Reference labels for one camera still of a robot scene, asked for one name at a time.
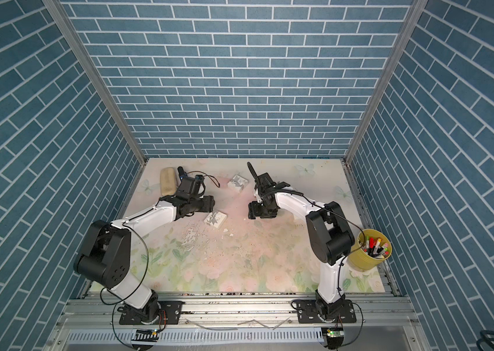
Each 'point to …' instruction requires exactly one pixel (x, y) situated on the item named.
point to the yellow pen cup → (378, 246)
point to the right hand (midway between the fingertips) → (257, 215)
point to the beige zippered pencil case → (168, 181)
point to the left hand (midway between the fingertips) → (214, 202)
